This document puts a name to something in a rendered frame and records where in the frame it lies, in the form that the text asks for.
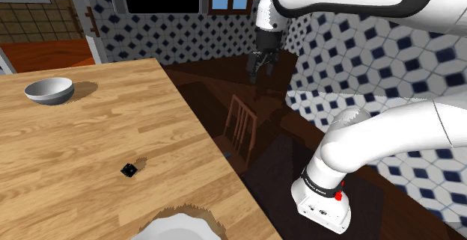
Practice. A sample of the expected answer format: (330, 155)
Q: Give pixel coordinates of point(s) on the light wooden table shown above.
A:
(95, 130)

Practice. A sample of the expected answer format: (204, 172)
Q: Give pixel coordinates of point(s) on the brown wooden chair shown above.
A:
(239, 122)

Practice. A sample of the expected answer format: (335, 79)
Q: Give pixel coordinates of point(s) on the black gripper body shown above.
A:
(269, 41)

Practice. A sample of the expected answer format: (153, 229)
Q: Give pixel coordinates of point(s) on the white door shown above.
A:
(85, 17)

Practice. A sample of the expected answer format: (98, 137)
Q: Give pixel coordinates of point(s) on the white plate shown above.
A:
(178, 230)

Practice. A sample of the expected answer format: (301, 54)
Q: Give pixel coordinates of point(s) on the grey bowl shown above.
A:
(49, 90)

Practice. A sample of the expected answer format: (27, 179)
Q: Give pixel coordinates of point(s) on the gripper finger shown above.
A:
(270, 65)
(253, 68)

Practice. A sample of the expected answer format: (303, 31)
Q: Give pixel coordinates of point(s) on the small black cube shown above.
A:
(128, 170)

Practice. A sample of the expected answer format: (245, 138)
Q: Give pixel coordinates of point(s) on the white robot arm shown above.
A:
(368, 137)

